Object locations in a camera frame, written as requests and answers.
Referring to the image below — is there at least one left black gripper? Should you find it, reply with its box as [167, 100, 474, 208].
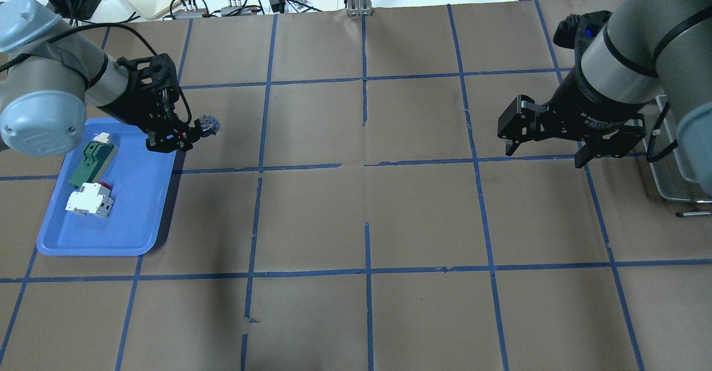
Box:
[114, 53, 207, 154]

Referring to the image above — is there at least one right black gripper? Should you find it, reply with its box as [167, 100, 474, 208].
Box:
[497, 70, 646, 169]

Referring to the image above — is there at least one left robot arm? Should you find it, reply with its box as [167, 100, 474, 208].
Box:
[1, 0, 220, 156]

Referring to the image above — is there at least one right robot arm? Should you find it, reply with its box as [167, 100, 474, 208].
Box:
[497, 0, 711, 193]

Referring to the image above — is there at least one blue plastic tray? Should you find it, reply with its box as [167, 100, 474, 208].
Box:
[36, 117, 179, 257]

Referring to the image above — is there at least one green terminal block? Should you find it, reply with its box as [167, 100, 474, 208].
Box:
[68, 132, 118, 189]

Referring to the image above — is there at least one white circuit breaker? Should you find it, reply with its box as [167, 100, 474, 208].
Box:
[65, 181, 114, 218]

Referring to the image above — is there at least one wire mesh shelf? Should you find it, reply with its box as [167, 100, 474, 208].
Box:
[642, 94, 711, 208]

